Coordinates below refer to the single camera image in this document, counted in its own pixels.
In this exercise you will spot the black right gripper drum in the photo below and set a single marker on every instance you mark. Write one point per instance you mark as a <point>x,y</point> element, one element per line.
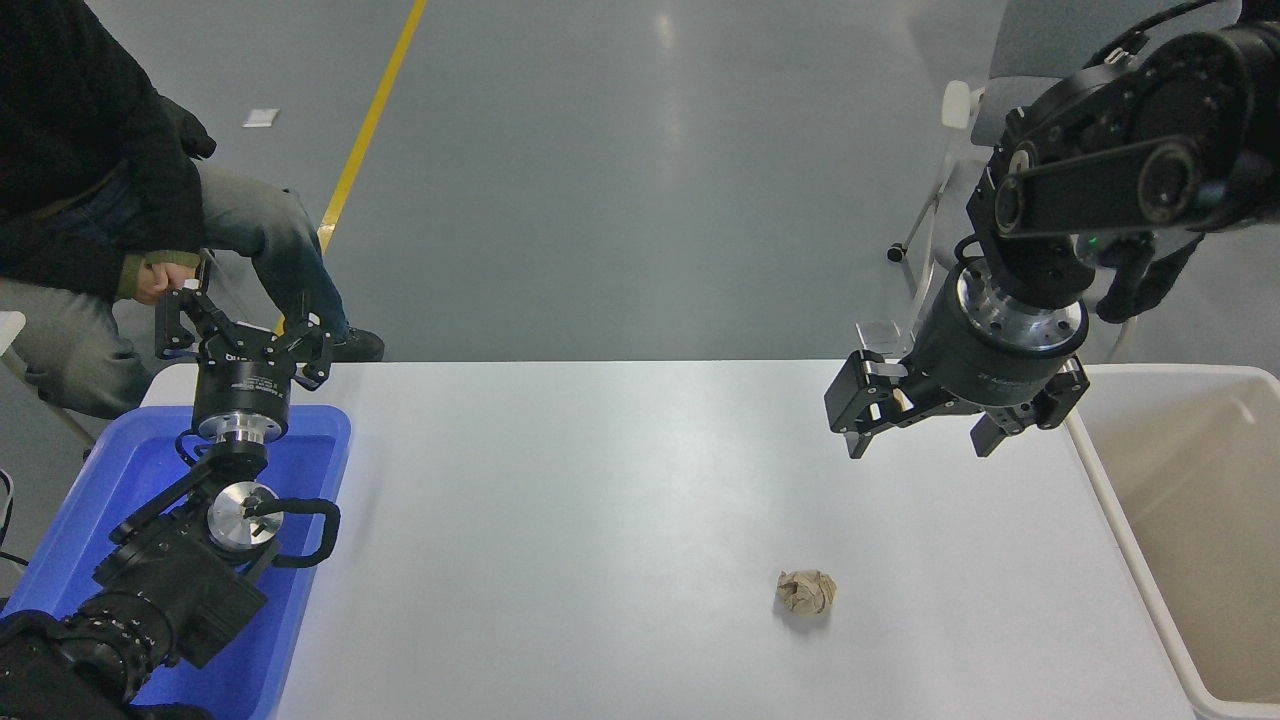
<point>975,365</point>

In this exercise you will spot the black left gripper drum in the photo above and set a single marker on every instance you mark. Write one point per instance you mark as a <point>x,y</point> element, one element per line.
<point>240,385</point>

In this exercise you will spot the tan paper ball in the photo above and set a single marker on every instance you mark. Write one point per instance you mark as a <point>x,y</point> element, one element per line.
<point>806,594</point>

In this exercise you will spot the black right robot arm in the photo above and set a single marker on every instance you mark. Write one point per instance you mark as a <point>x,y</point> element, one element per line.
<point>1130,180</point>

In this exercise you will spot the person's hand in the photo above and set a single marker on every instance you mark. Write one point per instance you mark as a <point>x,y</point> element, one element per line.
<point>160,280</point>

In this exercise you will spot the silver floor plate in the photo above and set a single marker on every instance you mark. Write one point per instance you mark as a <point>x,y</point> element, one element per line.
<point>880,337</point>

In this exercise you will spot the blue plastic tray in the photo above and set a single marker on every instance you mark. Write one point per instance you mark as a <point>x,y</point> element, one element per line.
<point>90,480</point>

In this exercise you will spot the large pale bin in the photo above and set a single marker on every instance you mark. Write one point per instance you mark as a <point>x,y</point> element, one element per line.
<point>1200,520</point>

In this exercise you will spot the white seat with leg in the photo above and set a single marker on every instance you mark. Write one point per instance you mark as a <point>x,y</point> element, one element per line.
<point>8,330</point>

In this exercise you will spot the person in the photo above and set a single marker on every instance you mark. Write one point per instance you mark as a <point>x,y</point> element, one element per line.
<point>70,130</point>

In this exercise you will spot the grey office chair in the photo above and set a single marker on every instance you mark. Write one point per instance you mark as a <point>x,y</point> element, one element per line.
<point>1050,30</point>

